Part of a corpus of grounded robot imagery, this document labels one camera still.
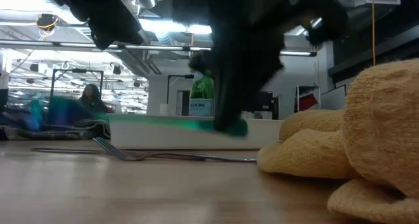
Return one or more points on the white board panel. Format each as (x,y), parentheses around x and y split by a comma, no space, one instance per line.
(334,98)

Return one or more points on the thin dark purple fork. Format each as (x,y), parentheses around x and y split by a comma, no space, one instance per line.
(124,156)

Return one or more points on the black monitor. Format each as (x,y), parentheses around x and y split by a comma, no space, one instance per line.
(270,104)

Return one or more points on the person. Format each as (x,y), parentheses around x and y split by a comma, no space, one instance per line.
(91,98)

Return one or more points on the round black ceiling device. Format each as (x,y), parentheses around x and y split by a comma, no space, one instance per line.
(46,21)

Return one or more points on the red box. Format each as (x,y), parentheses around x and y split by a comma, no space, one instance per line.
(307,101)

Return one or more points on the white cutlery tray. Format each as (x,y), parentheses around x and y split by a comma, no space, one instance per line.
(183,139)

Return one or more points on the long ceiling light tube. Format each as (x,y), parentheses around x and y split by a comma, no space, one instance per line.
(42,43)

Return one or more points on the yellow terry towel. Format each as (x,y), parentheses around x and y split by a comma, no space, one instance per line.
(376,125)

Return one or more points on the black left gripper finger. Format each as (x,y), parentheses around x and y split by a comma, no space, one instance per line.
(114,34)

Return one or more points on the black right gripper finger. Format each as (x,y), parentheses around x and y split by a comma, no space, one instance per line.
(229,99)

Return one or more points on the green bottle with white label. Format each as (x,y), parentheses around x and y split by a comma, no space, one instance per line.
(201,93)

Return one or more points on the grey checked cloth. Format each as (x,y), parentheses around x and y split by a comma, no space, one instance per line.
(65,129)

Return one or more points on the black metal frame stand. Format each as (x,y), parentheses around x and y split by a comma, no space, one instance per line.
(77,70)

